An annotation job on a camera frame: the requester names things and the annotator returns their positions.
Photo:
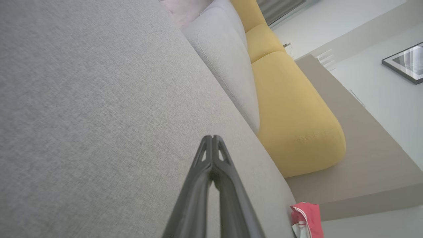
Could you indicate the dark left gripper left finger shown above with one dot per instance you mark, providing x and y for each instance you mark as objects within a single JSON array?
[{"x": 191, "y": 205}]

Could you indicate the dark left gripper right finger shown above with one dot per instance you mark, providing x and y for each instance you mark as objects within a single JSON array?
[{"x": 234, "y": 205}]

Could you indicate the red shorts white stripe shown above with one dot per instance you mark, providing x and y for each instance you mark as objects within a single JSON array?
[{"x": 312, "y": 215}]

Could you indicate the yellow sofa backrest cushion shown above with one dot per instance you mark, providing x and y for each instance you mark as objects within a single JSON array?
[
  {"x": 297, "y": 125},
  {"x": 248, "y": 13},
  {"x": 264, "y": 43}
]

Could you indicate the large grey sofa ottoman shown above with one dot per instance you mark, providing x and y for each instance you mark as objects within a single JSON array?
[{"x": 99, "y": 115}]

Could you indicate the grey sofa seat cushion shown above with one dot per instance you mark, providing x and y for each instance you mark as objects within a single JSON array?
[
  {"x": 224, "y": 66},
  {"x": 231, "y": 16}
]

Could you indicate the grey pleated curtain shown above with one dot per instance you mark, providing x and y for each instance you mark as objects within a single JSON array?
[{"x": 281, "y": 10}]

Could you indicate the white wall outlet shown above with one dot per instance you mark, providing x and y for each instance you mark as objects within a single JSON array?
[{"x": 287, "y": 45}]

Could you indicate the white slatted wall vent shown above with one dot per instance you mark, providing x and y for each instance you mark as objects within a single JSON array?
[{"x": 326, "y": 60}]

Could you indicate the black framed wall picture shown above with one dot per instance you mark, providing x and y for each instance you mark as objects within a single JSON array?
[{"x": 406, "y": 62}]

